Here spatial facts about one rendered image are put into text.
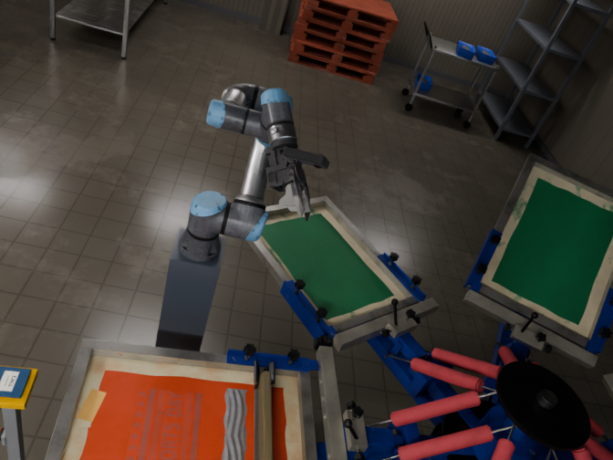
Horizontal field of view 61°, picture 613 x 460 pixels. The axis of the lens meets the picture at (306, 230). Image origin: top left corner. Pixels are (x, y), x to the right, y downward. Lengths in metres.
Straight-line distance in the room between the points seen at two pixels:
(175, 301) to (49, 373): 1.16
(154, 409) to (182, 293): 0.44
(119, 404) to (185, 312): 0.45
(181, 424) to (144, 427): 0.11
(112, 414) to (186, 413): 0.22
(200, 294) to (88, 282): 1.54
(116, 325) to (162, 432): 1.53
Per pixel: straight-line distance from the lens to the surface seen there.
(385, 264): 2.53
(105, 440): 1.77
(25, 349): 3.16
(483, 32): 8.56
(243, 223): 1.81
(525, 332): 2.36
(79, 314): 3.29
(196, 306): 2.06
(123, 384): 1.87
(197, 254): 1.89
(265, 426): 1.73
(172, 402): 1.84
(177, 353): 1.91
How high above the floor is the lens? 2.52
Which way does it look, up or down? 37 degrees down
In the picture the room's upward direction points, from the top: 20 degrees clockwise
